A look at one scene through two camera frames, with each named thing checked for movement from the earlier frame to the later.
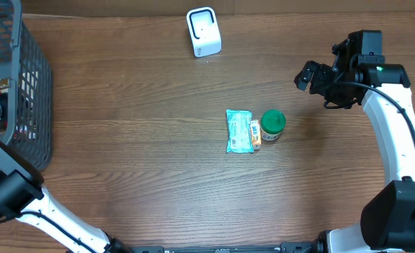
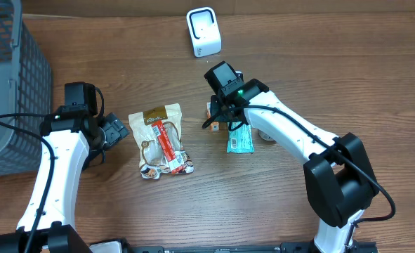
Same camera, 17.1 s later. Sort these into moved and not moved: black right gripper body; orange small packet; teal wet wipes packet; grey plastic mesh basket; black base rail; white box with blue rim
Moved: black right gripper body; orange small packet
Not moved: black base rail; grey plastic mesh basket; teal wet wipes packet; white box with blue rim
